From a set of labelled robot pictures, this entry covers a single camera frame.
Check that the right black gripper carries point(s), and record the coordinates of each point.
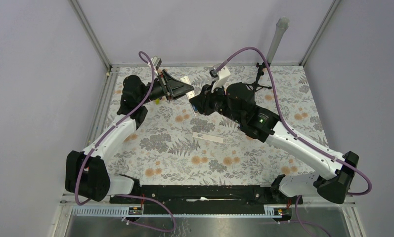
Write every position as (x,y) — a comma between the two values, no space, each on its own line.
(202,102)

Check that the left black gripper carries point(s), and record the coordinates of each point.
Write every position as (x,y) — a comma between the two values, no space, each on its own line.
(174,88)

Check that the white remote control body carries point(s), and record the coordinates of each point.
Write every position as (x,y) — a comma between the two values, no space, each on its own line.
(190,94)

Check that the white remote battery cover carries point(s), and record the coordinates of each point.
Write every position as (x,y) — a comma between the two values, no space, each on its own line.
(208,137)

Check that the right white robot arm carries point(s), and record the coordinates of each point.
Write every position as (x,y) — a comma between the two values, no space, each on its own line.
(332,175)

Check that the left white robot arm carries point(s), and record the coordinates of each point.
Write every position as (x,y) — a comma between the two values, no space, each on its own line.
(86,173)

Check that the floral patterned table mat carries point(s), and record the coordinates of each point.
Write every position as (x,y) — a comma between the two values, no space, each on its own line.
(163,152)

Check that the black mini tripod stand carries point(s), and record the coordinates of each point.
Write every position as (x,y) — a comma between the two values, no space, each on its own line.
(256,86)

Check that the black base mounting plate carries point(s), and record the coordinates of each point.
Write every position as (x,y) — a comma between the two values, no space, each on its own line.
(207,200)

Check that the grey tube on tripod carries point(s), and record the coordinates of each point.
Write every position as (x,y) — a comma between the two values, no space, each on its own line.
(281,27)

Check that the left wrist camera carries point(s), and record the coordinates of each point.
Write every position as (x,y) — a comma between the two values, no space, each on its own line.
(156,61)

